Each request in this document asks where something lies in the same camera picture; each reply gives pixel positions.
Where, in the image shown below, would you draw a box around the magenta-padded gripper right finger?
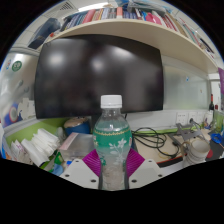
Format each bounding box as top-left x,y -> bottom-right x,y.
125,148 -> 168,190

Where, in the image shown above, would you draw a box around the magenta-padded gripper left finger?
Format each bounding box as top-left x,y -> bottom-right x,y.
59,149 -> 103,190

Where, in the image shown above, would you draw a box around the clear green-labelled drink bottle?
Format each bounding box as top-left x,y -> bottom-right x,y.
92,94 -> 133,192

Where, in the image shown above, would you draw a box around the clear plastic box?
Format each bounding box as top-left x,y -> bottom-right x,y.
59,131 -> 95,161

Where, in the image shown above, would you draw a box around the blue round container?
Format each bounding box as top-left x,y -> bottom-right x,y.
63,116 -> 92,137

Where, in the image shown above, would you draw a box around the white tissue stack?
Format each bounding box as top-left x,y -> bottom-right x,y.
20,128 -> 62,167

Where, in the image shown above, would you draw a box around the grey metal stand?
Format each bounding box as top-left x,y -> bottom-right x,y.
168,122 -> 211,149

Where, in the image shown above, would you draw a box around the white paper cup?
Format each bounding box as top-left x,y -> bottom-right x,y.
182,138 -> 212,168

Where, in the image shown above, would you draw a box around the flat round red coaster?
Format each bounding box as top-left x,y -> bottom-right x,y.
205,148 -> 214,160

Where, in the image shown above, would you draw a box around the black desk mat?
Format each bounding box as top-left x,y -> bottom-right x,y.
157,138 -> 224,169

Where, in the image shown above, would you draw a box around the black computer monitor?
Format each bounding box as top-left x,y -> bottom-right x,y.
33,34 -> 165,120

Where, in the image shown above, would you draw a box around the purple hanging banner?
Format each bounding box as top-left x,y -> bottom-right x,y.
218,67 -> 224,96

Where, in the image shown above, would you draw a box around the beige shelf with books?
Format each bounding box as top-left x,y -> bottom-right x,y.
28,0 -> 219,76

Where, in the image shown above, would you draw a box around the ceiling lights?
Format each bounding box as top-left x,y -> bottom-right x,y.
78,2 -> 111,13

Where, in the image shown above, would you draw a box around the black cable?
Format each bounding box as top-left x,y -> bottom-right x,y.
132,127 -> 181,159

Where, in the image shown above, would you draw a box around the white wall socket panel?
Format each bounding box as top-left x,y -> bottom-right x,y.
175,110 -> 208,126

